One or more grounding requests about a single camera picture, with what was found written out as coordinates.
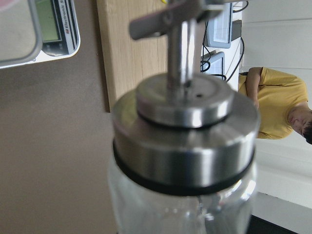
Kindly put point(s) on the person in yellow shirt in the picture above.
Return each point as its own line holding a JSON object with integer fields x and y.
{"x": 282, "y": 100}

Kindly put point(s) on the glass sauce bottle steel cap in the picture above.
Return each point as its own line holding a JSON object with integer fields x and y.
{"x": 184, "y": 141}

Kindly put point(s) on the bamboo cutting board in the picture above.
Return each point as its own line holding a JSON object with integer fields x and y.
{"x": 126, "y": 61}

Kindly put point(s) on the digital kitchen scale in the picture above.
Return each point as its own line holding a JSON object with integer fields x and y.
{"x": 33, "y": 31}

